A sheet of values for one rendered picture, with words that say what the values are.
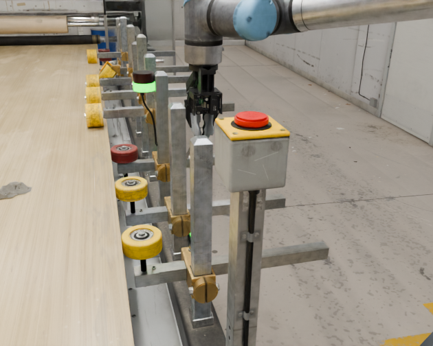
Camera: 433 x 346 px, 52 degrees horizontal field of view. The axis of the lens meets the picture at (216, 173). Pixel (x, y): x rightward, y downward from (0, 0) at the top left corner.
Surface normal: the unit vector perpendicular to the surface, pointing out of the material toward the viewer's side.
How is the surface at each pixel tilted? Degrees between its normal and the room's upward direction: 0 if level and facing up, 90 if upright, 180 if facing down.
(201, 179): 90
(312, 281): 0
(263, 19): 90
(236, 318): 90
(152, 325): 0
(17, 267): 0
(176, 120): 90
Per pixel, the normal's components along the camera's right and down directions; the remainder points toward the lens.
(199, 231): 0.25, 0.40
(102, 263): 0.01, -0.91
